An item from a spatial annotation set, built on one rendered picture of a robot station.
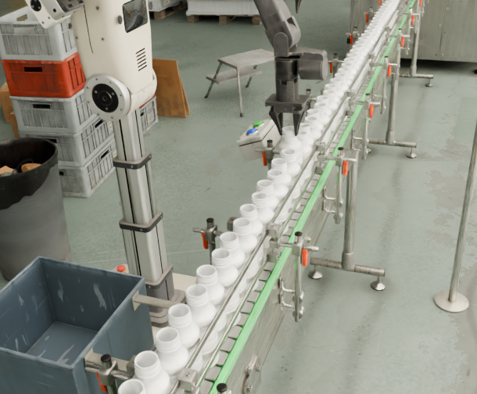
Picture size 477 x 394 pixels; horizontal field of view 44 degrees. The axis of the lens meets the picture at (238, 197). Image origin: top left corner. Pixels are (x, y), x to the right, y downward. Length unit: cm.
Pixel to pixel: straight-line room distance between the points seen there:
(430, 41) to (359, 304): 356
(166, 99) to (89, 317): 345
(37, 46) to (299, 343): 217
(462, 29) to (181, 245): 360
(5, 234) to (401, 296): 190
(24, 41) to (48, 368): 257
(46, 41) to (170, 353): 278
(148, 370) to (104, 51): 116
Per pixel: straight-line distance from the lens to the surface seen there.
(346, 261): 288
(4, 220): 298
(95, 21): 185
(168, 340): 100
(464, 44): 593
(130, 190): 211
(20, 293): 159
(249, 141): 174
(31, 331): 166
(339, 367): 254
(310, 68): 145
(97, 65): 190
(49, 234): 306
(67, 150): 378
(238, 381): 122
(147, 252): 221
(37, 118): 378
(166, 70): 478
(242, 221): 124
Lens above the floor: 181
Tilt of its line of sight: 29 degrees down
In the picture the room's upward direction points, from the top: 3 degrees counter-clockwise
